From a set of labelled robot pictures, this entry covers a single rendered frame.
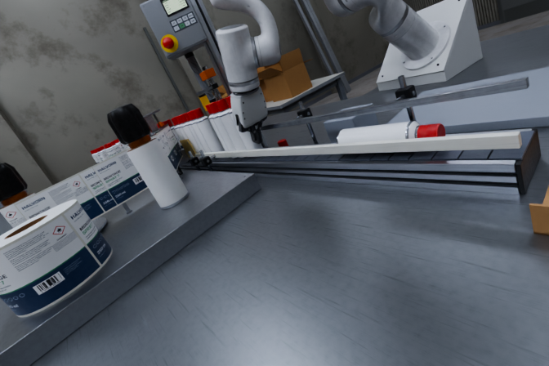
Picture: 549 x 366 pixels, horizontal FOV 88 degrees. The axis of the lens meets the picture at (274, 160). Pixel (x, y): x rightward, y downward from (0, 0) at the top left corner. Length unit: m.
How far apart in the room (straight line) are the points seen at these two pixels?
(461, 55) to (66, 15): 5.22
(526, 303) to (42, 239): 0.73
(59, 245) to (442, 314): 0.65
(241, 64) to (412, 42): 0.64
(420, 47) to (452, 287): 0.94
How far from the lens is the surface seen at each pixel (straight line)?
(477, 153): 0.52
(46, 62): 5.50
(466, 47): 1.28
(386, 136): 0.57
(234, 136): 0.94
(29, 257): 0.72
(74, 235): 0.74
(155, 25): 1.17
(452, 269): 0.41
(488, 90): 0.54
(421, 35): 1.18
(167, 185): 0.85
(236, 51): 0.76
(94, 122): 5.34
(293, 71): 2.73
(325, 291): 0.42
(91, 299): 0.70
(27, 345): 0.72
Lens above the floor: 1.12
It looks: 17 degrees down
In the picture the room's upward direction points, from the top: 24 degrees counter-clockwise
